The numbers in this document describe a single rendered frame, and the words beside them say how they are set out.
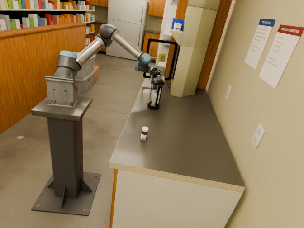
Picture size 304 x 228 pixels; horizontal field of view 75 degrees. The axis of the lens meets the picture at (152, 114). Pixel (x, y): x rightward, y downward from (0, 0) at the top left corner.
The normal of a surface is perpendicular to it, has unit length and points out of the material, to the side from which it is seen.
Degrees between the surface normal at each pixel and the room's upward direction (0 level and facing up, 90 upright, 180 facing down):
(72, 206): 0
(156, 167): 0
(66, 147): 90
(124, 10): 90
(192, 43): 90
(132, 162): 0
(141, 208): 90
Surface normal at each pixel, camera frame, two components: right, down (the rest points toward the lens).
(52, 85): 0.07, 0.48
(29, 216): 0.15, -0.87
